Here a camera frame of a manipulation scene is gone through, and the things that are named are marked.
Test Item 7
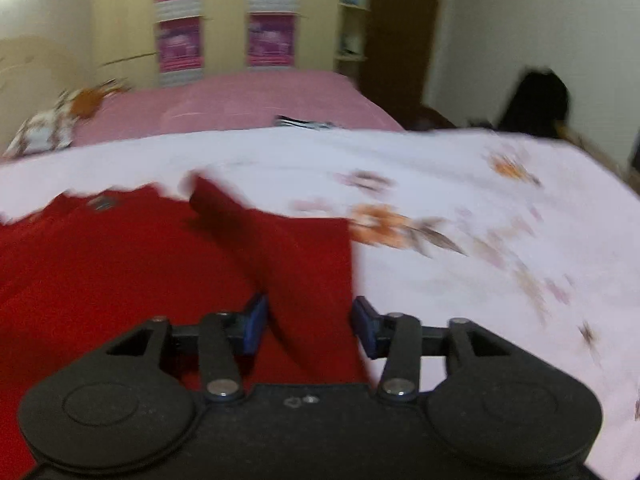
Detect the black striped garment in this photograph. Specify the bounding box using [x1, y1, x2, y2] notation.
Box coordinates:
[275, 114, 339, 132]

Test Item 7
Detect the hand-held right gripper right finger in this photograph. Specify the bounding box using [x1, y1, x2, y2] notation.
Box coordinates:
[349, 296, 528, 403]

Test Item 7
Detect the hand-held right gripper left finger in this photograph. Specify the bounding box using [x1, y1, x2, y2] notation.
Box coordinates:
[102, 293, 270, 405]

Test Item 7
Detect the white floral bed blanket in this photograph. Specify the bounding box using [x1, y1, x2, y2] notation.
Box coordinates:
[0, 126, 640, 477]

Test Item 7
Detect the red embroidered sweater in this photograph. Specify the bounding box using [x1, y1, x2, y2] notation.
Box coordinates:
[0, 172, 373, 467]

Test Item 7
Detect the cream wardrobe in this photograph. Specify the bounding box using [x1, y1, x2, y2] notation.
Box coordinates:
[91, 0, 351, 92]

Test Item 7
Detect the white plaid pillow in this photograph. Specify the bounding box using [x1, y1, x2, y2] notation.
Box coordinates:
[2, 104, 77, 161]

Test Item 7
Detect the cream wooden headboard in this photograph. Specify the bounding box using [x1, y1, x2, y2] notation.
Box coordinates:
[0, 35, 95, 157]

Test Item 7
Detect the orange striped pillow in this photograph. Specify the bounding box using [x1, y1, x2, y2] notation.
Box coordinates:
[69, 79, 134, 117]

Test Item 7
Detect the brown wooden door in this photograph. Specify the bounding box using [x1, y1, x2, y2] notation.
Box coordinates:
[362, 0, 447, 127]

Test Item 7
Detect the pink bed sheet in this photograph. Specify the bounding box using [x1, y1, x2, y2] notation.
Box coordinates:
[70, 70, 407, 149]

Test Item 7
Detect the cream corner shelf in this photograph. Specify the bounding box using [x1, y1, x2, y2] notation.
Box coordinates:
[334, 0, 377, 79]

